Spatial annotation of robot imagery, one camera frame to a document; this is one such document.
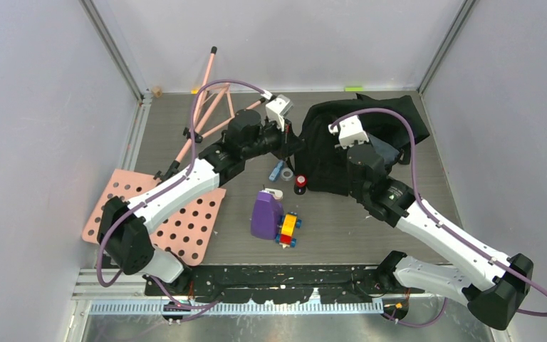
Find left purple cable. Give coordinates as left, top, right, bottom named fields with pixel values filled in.
left=95, top=79, right=274, bottom=324

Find pink perforated stand board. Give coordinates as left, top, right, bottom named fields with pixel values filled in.
left=82, top=169, right=226, bottom=266

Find blue correction tape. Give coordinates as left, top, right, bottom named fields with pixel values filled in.
left=269, top=160, right=284, bottom=182

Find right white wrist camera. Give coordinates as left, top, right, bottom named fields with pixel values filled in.
left=328, top=115, right=370, bottom=150

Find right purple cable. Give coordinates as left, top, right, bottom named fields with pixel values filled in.
left=328, top=107, right=547, bottom=329

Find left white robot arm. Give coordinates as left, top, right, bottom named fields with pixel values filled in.
left=96, top=110, right=304, bottom=295

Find black backpack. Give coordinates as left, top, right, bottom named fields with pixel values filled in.
left=291, top=94, right=430, bottom=196

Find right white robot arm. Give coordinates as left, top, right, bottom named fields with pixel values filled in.
left=347, top=144, right=534, bottom=331

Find purple cable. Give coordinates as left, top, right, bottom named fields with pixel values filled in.
left=328, top=107, right=547, bottom=329
left=95, top=79, right=274, bottom=324

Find purple stapler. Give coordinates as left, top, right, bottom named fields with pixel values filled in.
left=250, top=188, right=284, bottom=240

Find pink tripod stand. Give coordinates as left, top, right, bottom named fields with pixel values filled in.
left=135, top=46, right=266, bottom=185

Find clear tape roll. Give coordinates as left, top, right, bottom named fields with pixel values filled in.
left=280, top=167, right=294, bottom=181

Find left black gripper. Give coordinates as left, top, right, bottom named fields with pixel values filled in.
left=241, top=115, right=305, bottom=161

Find aluminium frame rail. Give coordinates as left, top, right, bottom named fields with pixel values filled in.
left=71, top=266, right=511, bottom=342

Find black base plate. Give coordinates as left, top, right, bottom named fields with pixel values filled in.
left=144, top=264, right=408, bottom=304

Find red cap black bottle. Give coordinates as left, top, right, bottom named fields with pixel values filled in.
left=293, top=175, right=307, bottom=195

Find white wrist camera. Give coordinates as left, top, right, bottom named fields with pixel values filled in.
left=328, top=115, right=370, bottom=150
left=266, top=95, right=293, bottom=131

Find colourful toy block car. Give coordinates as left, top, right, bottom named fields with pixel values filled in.
left=274, top=212, right=302, bottom=248

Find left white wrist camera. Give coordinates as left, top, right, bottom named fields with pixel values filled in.
left=266, top=95, right=293, bottom=131

